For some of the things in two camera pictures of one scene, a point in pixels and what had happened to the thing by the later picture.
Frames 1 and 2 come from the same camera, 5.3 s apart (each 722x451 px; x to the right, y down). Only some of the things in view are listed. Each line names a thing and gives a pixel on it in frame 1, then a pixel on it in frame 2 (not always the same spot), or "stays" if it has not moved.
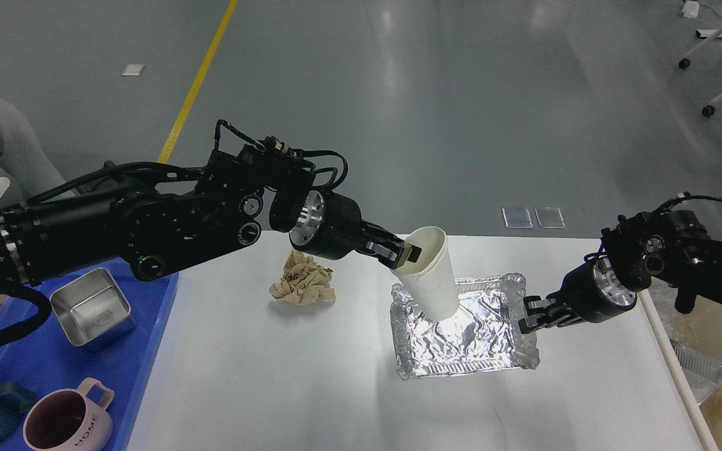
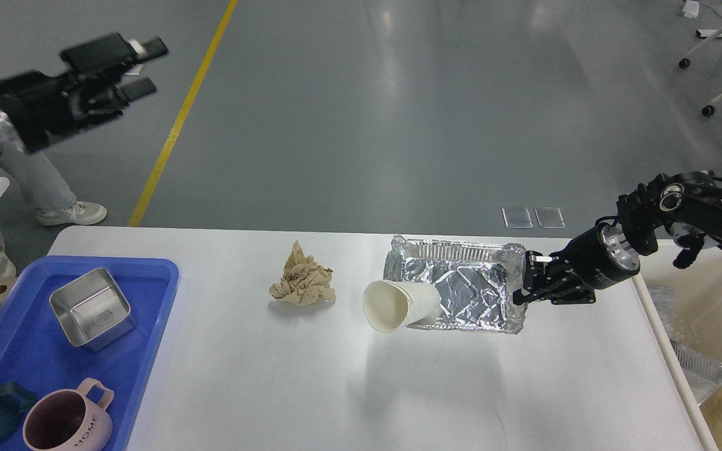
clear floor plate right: (549, 217) stays
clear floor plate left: (517, 218) stays
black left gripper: (330, 225) -> (37, 108)
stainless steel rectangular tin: (93, 310) stays
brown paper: (304, 282) stays
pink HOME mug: (67, 419) stays
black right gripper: (592, 290) -> (601, 257)
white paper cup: (431, 281) -> (392, 305)
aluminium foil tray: (482, 336) -> (475, 280)
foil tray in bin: (704, 374) stays
